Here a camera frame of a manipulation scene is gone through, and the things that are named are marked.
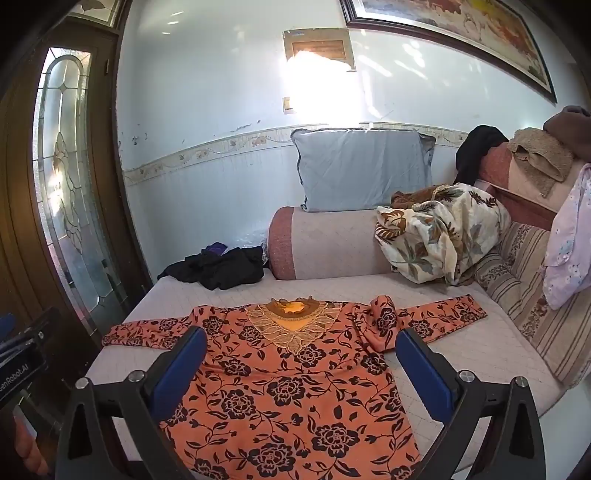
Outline pink quilted sofa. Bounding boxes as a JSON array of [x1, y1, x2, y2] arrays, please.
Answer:
[[83, 141, 591, 480]]

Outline cream floral blanket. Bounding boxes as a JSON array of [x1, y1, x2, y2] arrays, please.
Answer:
[[374, 182, 513, 287]]

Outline beige towel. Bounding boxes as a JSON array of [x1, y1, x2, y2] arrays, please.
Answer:
[[508, 128, 575, 198]]

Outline black clothes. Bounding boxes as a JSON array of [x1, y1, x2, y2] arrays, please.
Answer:
[[158, 246, 265, 291]]

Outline wooden door with stained glass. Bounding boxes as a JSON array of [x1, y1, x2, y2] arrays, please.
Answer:
[[0, 14, 153, 416]]

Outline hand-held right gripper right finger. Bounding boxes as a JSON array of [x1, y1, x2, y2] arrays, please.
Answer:
[[395, 328, 541, 480]]

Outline framed painting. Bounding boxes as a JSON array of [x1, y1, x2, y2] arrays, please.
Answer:
[[339, 0, 558, 103]]

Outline grey pillow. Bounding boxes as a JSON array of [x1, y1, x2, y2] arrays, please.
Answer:
[[290, 128, 437, 213]]

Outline person's left hand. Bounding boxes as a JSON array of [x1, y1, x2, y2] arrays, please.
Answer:
[[14, 406, 51, 477]]

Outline stained glass transom window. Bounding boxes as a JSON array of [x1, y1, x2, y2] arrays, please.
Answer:
[[69, 0, 127, 28]]

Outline wall electrical panel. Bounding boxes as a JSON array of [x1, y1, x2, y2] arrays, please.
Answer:
[[283, 28, 358, 73]]

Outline dark brown blanket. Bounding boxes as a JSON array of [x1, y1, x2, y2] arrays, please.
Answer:
[[543, 105, 591, 163]]

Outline brown cloth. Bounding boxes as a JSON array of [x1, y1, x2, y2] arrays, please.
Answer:
[[390, 185, 451, 208]]

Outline striped sofa cushion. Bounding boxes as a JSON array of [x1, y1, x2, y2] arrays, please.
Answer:
[[475, 222, 591, 388]]

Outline pink sofa bolster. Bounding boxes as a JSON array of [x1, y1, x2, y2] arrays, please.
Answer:
[[268, 206, 398, 281]]

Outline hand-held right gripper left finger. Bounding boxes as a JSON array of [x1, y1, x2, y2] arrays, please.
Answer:
[[54, 327, 207, 480]]

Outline pale pink floral garment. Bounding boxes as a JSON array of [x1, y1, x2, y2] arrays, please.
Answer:
[[542, 162, 591, 311]]

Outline black garment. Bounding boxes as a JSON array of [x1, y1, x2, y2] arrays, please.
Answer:
[[455, 124, 509, 185]]

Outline clear plastic bag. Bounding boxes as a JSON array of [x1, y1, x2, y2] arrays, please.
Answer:
[[233, 228, 271, 271]]

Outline orange floral shirt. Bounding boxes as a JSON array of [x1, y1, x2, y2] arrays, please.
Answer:
[[102, 294, 488, 480]]

